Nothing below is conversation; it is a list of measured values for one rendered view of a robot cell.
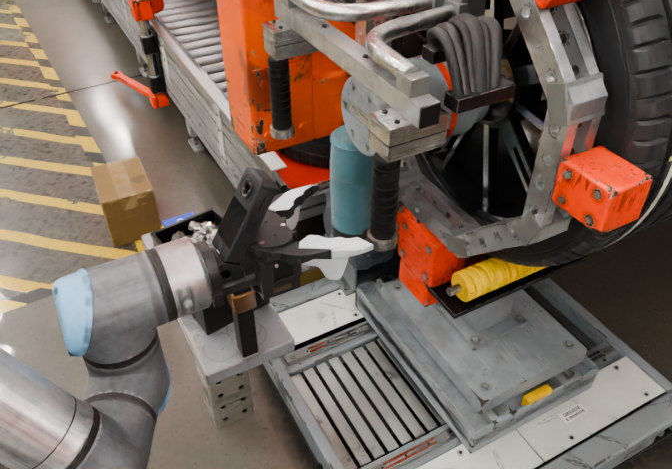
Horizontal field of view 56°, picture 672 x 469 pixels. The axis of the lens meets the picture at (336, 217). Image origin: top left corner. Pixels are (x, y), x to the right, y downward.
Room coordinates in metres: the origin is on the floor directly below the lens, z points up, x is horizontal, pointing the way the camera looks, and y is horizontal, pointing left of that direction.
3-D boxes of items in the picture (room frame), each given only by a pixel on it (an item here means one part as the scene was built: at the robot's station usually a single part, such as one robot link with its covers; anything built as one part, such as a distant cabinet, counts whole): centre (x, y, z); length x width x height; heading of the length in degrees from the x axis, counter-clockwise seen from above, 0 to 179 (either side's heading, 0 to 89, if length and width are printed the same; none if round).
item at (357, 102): (0.91, -0.13, 0.85); 0.21 x 0.14 x 0.14; 119
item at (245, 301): (0.73, 0.16, 0.59); 0.04 x 0.04 x 0.04; 29
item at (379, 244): (0.68, -0.07, 0.83); 0.04 x 0.04 x 0.16
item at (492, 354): (1.03, -0.34, 0.32); 0.40 x 0.30 x 0.28; 29
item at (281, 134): (0.98, 0.10, 0.83); 0.04 x 0.04 x 0.16
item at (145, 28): (2.38, 0.74, 0.30); 0.09 x 0.05 x 0.50; 29
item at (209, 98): (2.48, 0.73, 0.28); 2.47 x 0.09 x 0.22; 29
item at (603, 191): (0.67, -0.35, 0.85); 0.09 x 0.08 x 0.07; 29
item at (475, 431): (1.05, -0.33, 0.13); 0.50 x 0.36 x 0.10; 29
